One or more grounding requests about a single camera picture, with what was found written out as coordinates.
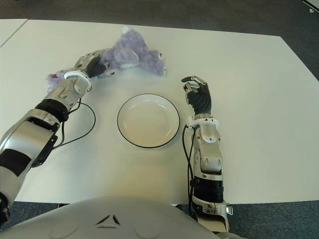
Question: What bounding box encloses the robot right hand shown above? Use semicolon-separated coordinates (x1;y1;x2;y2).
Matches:
181;75;212;116

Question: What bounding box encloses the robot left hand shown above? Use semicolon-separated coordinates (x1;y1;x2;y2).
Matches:
74;49;112;78

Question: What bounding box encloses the purple plush bunny doll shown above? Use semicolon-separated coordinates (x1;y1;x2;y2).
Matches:
44;25;167;94

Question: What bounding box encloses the white plate black rim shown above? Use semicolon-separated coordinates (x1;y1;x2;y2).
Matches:
117;93;180;149

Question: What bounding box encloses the white floor object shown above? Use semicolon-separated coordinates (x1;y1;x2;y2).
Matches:
301;0;319;13

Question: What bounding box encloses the grey robot torso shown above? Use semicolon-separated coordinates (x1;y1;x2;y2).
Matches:
4;196;250;239

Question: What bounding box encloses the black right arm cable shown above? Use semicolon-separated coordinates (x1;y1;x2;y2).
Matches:
182;123;197;217

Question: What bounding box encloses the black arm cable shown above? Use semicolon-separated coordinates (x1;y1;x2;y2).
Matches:
182;123;197;217
51;96;96;150

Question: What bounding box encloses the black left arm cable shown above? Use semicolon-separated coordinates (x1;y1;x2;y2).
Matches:
51;96;96;150

